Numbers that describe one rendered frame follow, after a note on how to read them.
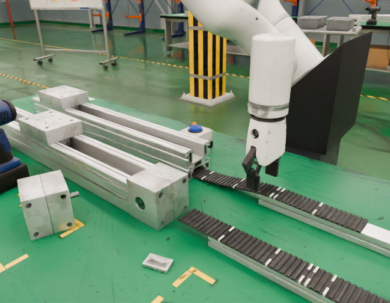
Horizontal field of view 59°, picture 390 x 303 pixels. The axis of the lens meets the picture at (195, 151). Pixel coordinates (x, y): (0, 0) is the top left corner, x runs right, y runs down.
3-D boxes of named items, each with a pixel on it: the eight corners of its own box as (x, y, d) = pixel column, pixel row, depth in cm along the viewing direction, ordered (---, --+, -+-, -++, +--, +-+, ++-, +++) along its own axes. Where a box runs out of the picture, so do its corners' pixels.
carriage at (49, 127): (85, 142, 102) (81, 119, 99) (50, 154, 94) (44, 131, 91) (56, 129, 111) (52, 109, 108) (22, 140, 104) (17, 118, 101)
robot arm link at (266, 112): (275, 110, 67) (274, 124, 68) (296, 99, 73) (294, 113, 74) (239, 101, 72) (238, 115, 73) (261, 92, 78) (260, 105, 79)
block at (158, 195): (195, 205, 81) (195, 169, 77) (157, 231, 73) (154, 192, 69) (168, 192, 87) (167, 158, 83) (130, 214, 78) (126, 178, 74)
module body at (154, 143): (209, 168, 98) (209, 140, 94) (186, 181, 91) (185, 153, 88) (59, 112, 145) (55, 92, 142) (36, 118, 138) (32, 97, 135)
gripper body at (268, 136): (271, 120, 68) (267, 171, 72) (295, 107, 75) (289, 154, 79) (239, 112, 72) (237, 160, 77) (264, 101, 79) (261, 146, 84)
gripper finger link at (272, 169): (278, 152, 80) (276, 177, 83) (285, 148, 82) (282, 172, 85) (266, 148, 82) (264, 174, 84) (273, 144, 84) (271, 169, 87)
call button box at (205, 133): (213, 146, 111) (213, 128, 108) (193, 157, 104) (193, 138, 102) (194, 140, 116) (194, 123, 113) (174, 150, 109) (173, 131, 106)
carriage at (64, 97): (90, 109, 130) (88, 91, 127) (64, 116, 122) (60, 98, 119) (67, 101, 139) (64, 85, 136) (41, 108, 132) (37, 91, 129)
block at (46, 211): (87, 224, 75) (80, 186, 71) (30, 241, 70) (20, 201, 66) (77, 202, 83) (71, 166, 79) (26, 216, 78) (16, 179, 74)
